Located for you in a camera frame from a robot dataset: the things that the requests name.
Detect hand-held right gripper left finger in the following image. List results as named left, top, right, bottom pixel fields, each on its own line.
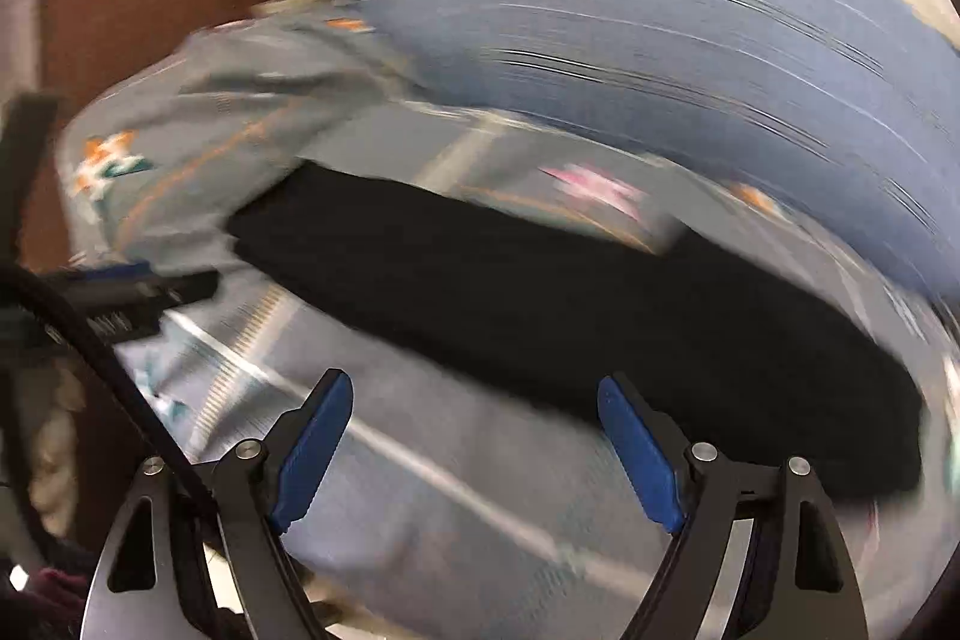
left=79, top=368, right=355, bottom=640

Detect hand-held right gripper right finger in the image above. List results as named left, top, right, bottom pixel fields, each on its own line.
left=598, top=372, right=871, bottom=640

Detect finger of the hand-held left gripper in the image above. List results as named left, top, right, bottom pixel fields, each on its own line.
left=75, top=261, right=221, bottom=310

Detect black pants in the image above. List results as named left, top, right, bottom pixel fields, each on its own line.
left=226, top=158, right=925, bottom=504

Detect grey printed blanket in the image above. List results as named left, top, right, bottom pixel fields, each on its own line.
left=58, top=4, right=960, bottom=640

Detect blue striped pillow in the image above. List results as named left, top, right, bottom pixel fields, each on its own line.
left=321, top=0, right=960, bottom=313

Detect black cable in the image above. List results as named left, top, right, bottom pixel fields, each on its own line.
left=0, top=271, right=226, bottom=528

